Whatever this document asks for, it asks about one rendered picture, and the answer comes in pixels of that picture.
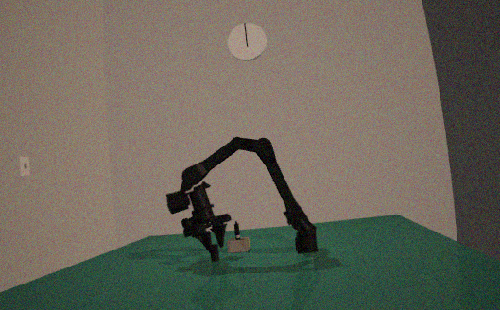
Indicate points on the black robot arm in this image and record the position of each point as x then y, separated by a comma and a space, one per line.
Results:
306, 240

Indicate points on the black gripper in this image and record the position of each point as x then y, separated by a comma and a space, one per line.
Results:
205, 215

